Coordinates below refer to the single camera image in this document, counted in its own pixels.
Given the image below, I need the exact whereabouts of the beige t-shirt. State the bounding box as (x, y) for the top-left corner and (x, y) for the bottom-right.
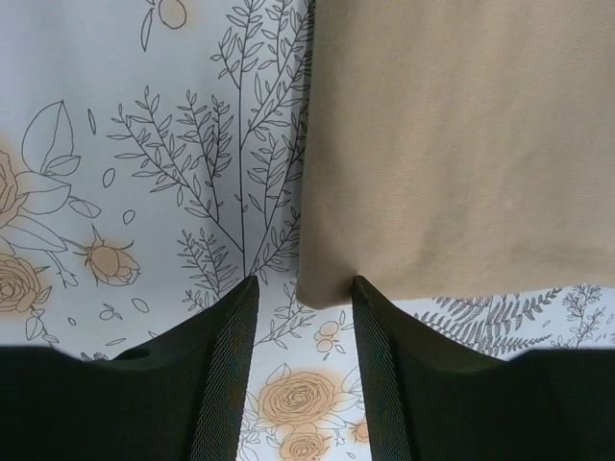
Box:
(297, 1), (614, 308)

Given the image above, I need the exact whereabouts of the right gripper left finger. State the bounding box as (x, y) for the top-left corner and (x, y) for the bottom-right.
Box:
(1, 277), (259, 460)

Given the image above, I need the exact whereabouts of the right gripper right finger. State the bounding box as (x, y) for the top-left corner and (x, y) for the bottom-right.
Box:
(352, 276), (614, 460)

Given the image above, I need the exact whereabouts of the floral patterned table mat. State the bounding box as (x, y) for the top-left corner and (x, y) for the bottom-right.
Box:
(1, 1), (614, 460)

